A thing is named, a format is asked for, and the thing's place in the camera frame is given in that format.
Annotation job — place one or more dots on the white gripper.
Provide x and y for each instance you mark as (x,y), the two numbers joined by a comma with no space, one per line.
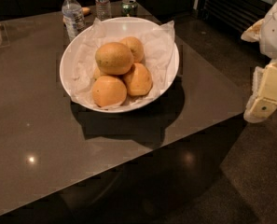
(274,32)

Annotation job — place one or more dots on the white bowl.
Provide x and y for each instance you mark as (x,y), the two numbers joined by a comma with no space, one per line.
(119,27)

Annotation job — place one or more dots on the black slatted grille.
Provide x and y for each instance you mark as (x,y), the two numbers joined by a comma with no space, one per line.
(237,14)

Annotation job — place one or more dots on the green soda can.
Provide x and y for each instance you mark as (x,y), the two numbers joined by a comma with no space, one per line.
(129,8)

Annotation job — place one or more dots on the tan object behind bottle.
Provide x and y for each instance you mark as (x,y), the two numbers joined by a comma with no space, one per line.
(86,11)

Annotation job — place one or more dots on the capped water bottle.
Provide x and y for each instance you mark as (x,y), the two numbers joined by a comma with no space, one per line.
(73,18)

